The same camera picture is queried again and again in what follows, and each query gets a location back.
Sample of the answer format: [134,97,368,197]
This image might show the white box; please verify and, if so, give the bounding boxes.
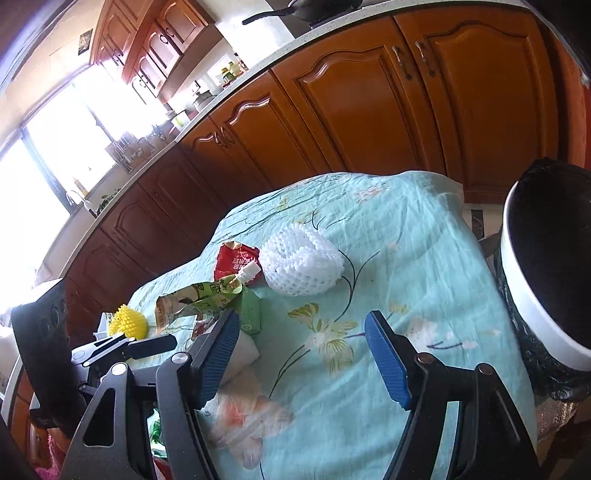
[221,331,260,385]

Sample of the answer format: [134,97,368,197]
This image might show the white trash bin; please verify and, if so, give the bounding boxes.
[501,161,591,373]

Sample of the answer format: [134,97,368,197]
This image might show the knife and utensil rack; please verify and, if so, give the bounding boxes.
[105,132,147,174]

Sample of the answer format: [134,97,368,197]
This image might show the white foam fruit net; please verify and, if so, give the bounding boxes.
[259,223,345,297]

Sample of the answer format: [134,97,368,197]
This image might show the floral light-blue tablecloth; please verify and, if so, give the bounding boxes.
[129,171,537,479]

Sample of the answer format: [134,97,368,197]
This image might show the upper wooden wall cabinets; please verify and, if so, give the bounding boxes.
[90,0,223,103]

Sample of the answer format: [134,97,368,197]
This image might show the yellow spiky ball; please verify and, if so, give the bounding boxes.
[107,304,148,340]

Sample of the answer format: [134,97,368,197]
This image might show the black wok pan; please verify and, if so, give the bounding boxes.
[242,0,363,25]

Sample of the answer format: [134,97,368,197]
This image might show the kitchen window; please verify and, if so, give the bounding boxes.
[1,66,166,310]

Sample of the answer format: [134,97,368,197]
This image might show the condiment bottles on counter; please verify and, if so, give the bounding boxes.
[221,53,249,88]

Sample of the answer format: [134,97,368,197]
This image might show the lower wooden kitchen cabinets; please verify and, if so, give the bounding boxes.
[62,1,590,346]

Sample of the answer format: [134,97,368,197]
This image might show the green juice pouch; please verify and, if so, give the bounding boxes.
[154,261,262,332]

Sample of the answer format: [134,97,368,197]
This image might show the black trash bag liner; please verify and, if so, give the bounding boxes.
[493,157,591,406]

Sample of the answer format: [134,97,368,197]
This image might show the red snack wrapper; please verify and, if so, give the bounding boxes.
[213,241,259,281]

